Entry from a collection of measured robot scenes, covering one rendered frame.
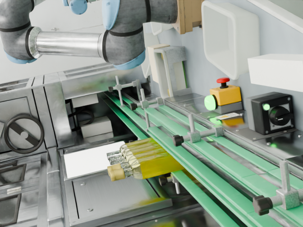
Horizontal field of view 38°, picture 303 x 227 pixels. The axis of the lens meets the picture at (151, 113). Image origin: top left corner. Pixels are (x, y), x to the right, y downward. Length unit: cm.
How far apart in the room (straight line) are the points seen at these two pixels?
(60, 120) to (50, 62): 276
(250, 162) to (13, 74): 449
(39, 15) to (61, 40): 366
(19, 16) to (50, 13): 361
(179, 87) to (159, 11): 42
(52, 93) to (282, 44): 167
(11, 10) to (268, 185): 113
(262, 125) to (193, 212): 52
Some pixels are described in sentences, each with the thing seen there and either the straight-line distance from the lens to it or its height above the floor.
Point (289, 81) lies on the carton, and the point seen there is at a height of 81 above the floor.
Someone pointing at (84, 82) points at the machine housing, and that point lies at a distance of 252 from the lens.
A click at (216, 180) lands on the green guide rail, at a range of 108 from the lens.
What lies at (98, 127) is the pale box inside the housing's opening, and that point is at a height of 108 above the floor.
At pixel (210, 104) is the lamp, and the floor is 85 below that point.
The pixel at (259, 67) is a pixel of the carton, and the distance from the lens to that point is 105.
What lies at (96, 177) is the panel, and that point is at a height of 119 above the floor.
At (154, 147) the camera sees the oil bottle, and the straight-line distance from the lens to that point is 155.
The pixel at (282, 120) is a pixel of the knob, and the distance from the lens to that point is 102.
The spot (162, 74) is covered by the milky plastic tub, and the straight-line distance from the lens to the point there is 191.
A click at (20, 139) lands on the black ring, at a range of 256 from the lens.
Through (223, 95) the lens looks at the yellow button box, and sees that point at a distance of 130.
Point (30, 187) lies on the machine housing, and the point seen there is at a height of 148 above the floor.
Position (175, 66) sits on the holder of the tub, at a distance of 176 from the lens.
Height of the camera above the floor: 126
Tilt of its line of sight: 11 degrees down
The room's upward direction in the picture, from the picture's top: 103 degrees counter-clockwise
